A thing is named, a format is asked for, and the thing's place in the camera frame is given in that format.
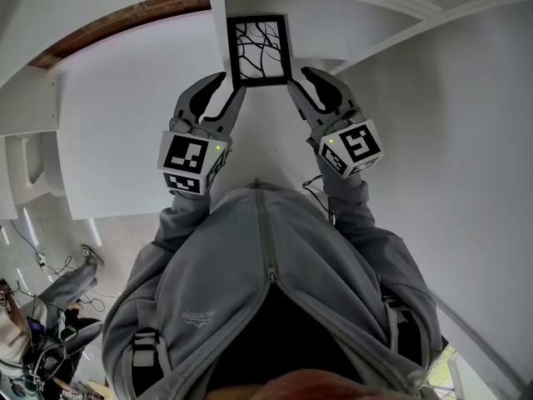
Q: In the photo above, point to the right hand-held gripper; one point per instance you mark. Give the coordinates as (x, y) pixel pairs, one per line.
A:
(358, 144)

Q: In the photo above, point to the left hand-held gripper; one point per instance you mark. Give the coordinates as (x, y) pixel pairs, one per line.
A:
(185, 156)

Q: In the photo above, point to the black framed picture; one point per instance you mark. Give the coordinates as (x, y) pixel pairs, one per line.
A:
(233, 52)

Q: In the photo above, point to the person's right forearm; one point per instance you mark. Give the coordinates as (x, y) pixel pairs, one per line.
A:
(350, 198)

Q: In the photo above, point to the person's left forearm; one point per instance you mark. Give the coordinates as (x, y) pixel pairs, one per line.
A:
(187, 215)

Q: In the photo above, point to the white desk with drawers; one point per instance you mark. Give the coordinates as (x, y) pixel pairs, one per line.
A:
(125, 140)

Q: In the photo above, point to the person's grey zip jacket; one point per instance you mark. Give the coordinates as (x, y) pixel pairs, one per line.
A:
(216, 273)

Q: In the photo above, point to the grey office chair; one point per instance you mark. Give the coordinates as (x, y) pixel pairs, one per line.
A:
(33, 169)

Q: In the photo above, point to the white power strip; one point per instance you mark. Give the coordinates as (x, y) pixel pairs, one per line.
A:
(41, 261)

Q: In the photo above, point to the person's black shirt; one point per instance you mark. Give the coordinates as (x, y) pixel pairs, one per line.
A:
(287, 336)

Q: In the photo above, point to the person's face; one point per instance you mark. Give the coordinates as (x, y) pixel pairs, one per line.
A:
(316, 388)

